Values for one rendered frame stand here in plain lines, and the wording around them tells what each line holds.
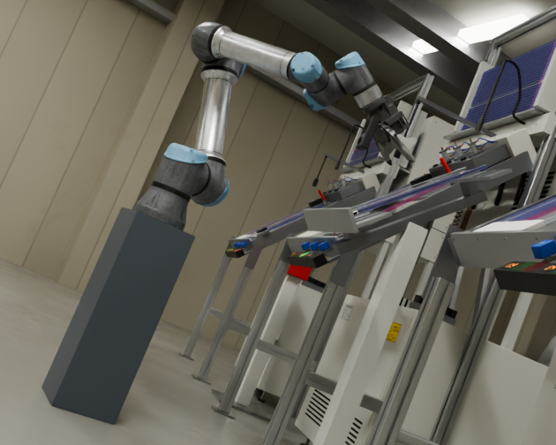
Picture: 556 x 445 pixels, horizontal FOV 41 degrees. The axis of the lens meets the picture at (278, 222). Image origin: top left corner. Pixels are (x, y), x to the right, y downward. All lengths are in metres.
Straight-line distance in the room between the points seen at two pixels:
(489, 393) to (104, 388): 1.21
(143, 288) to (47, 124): 4.23
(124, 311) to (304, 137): 5.01
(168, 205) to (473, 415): 1.18
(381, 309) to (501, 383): 0.64
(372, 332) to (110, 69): 4.61
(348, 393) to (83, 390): 0.70
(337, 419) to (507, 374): 0.71
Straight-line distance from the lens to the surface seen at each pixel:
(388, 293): 2.05
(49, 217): 6.18
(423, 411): 2.43
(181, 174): 2.06
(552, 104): 2.62
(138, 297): 2.03
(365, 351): 2.04
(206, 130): 2.25
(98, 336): 2.02
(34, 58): 6.20
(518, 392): 2.57
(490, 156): 2.54
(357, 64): 2.14
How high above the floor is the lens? 0.44
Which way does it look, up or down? 6 degrees up
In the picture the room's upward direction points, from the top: 23 degrees clockwise
